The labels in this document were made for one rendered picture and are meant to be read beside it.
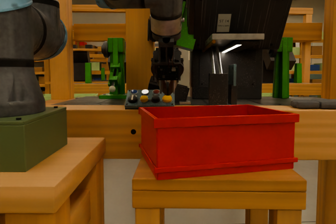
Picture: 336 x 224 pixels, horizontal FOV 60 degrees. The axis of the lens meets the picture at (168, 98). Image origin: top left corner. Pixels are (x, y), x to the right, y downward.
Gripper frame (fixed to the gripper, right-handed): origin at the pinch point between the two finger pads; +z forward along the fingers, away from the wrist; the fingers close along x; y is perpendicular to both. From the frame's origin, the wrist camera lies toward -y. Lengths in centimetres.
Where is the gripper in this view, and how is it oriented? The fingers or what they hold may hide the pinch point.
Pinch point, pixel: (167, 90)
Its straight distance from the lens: 85.7
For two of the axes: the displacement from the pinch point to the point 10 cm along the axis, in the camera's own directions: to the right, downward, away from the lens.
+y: -0.2, 6.3, -7.7
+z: 0.1, 7.7, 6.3
